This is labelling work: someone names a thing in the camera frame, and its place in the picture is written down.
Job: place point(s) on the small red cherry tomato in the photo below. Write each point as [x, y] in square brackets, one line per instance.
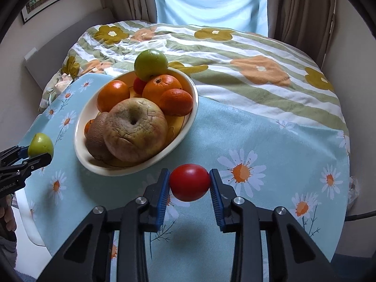
[138, 85]

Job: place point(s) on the large wrinkled apple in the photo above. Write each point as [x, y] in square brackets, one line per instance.
[135, 132]

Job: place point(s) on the light blue window cloth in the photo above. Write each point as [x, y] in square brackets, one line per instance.
[205, 0]

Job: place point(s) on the large orange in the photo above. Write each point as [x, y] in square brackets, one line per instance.
[160, 89]

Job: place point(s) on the small green apple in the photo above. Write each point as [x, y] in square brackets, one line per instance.
[41, 147]

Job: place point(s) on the person's left hand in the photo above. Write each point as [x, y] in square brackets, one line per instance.
[7, 218]

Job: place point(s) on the large green apple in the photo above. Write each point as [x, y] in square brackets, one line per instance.
[151, 63]

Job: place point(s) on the brown kiwi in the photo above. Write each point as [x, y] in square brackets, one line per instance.
[95, 141]

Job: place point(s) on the clear plastic bag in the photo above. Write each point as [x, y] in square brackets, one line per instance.
[354, 192]

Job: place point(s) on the blue daisy print cloth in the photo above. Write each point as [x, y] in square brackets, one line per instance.
[249, 135]

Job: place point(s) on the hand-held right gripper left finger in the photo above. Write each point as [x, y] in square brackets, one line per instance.
[163, 199]

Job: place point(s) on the cream and yellow oval dish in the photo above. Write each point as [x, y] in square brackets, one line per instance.
[176, 124]

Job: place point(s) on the striped floral blanket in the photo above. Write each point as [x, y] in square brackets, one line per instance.
[235, 44]

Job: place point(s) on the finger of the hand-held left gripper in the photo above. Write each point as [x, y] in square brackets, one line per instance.
[14, 154]
[35, 162]

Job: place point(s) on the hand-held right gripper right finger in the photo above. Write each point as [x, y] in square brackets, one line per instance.
[216, 199]

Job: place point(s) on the orange tangerine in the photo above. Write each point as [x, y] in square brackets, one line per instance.
[113, 95]
[88, 127]
[176, 102]

